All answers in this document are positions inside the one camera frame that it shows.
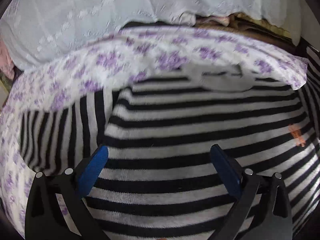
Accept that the black white striped sweater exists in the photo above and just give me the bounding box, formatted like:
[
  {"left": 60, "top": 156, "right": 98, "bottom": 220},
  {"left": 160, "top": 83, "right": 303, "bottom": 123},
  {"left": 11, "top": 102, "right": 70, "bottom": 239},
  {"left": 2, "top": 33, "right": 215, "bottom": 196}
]
[{"left": 21, "top": 67, "right": 319, "bottom": 239}]

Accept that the pink floral cloth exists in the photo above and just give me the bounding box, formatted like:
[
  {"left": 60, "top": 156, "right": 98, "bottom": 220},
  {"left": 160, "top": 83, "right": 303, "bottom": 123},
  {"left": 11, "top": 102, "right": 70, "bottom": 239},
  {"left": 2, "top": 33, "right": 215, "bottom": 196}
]
[{"left": 0, "top": 39, "right": 15, "bottom": 80}]

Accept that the brown folded blanket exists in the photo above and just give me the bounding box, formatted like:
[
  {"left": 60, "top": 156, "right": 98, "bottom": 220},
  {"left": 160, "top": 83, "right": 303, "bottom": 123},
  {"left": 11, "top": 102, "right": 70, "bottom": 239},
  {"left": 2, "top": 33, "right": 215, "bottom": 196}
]
[{"left": 194, "top": 12, "right": 301, "bottom": 54}]

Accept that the purple floral bed quilt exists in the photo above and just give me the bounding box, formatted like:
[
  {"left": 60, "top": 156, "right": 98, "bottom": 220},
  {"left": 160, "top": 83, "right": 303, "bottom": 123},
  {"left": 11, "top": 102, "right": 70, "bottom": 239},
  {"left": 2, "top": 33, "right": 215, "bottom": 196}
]
[{"left": 1, "top": 27, "right": 307, "bottom": 236}]

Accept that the light blue lace cover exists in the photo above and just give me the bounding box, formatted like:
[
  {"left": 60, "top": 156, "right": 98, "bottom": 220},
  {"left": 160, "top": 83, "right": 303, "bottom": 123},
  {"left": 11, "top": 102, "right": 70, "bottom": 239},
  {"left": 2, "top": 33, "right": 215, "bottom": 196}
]
[{"left": 1, "top": 0, "right": 301, "bottom": 70}]

